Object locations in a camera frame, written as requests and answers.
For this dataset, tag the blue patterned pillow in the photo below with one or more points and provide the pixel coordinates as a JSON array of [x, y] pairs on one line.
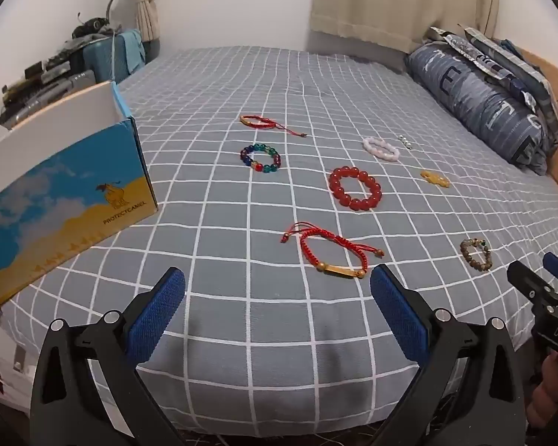
[[474, 97]]

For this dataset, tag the person's right hand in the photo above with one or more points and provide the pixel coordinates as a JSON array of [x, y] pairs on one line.
[[546, 390]]

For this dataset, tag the teal cloth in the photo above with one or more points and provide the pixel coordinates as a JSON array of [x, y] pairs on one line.
[[132, 49]]

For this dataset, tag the grey suitcase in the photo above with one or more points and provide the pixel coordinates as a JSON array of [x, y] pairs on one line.
[[67, 84]]

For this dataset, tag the tied beige curtain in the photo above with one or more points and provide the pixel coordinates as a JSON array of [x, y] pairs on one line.
[[148, 9]]

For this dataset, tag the beige window curtain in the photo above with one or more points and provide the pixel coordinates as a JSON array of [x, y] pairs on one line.
[[400, 0]]

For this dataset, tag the blue and yellow cardboard box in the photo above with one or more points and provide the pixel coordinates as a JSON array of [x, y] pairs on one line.
[[51, 195]]

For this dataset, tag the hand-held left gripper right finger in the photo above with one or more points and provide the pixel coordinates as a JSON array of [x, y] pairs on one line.
[[397, 316]]

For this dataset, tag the teal suitcase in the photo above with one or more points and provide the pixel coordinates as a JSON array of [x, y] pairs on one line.
[[100, 62]]

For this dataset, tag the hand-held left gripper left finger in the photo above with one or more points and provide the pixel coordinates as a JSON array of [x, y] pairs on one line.
[[160, 316]]

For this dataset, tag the folded blue patterned quilt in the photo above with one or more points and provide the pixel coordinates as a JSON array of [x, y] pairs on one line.
[[502, 60]]

